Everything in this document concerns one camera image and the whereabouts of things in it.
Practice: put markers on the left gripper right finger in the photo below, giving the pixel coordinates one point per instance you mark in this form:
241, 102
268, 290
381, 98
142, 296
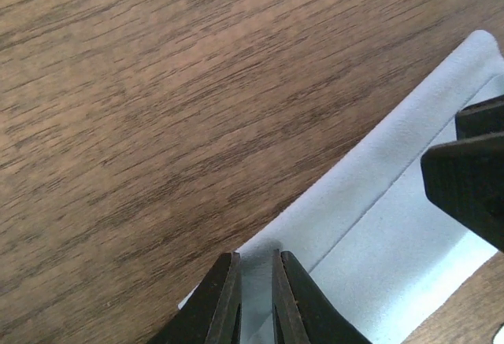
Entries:
301, 313

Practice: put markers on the light blue cloth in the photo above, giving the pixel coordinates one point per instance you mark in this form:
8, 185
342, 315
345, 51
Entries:
382, 253

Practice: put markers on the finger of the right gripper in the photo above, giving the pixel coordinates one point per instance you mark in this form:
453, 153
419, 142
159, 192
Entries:
464, 179
482, 118

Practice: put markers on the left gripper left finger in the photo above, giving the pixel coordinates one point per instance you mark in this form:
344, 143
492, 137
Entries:
212, 314

